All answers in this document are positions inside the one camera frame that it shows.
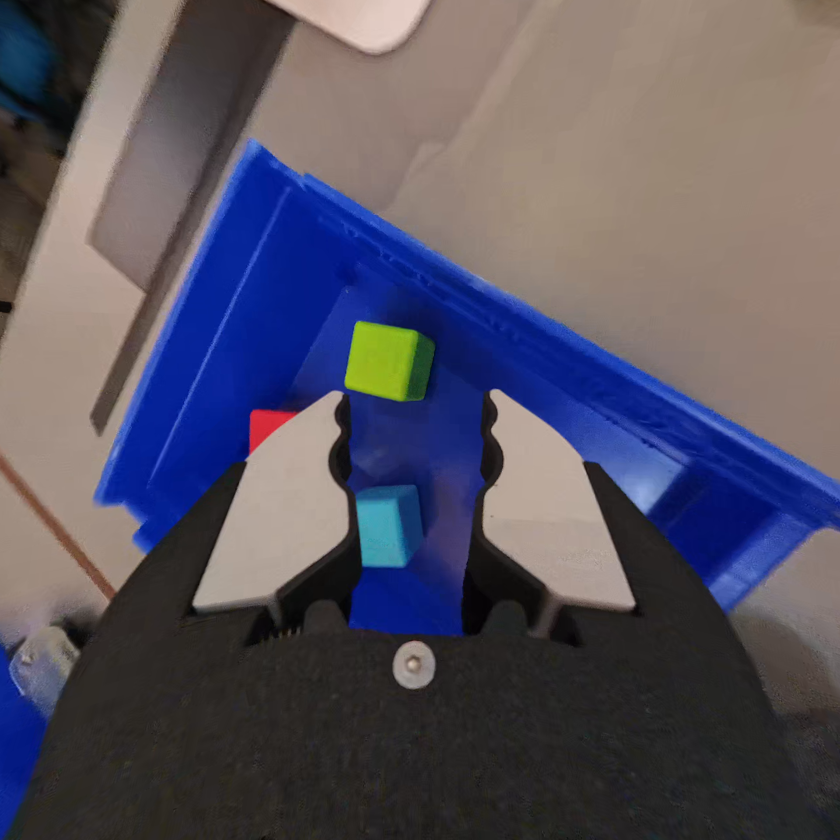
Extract cyan cube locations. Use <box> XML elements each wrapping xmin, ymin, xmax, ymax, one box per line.
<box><xmin>354</xmin><ymin>484</ymin><xmax>424</xmax><ymax>568</ymax></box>

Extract grey pouch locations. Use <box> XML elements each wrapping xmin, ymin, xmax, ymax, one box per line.
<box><xmin>8</xmin><ymin>625</ymin><xmax>81</xmax><ymax>718</ymax></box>

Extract red cube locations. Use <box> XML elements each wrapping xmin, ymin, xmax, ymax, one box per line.
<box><xmin>249</xmin><ymin>410</ymin><xmax>299</xmax><ymax>457</ymax></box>

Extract wooden document stand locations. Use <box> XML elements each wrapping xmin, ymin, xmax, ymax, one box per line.
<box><xmin>262</xmin><ymin>0</ymin><xmax>434</xmax><ymax>55</ymax></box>

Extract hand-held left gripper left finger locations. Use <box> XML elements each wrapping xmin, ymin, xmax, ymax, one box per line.
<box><xmin>192</xmin><ymin>390</ymin><xmax>363</xmax><ymax>634</ymax></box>

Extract blue plastic bin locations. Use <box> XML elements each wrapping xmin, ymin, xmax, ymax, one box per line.
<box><xmin>92</xmin><ymin>138</ymin><xmax>840</xmax><ymax>631</ymax></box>
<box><xmin>0</xmin><ymin>646</ymin><xmax>50</xmax><ymax>815</ymax></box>

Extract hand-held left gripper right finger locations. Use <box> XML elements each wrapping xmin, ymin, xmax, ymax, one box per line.
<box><xmin>462</xmin><ymin>388</ymin><xmax>637</xmax><ymax>636</ymax></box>

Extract green cube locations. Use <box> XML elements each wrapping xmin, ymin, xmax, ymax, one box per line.
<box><xmin>344</xmin><ymin>320</ymin><xmax>436</xmax><ymax>403</ymax></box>

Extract grey wood-edged desk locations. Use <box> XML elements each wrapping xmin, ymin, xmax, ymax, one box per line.
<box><xmin>0</xmin><ymin>453</ymin><xmax>118</xmax><ymax>651</ymax></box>

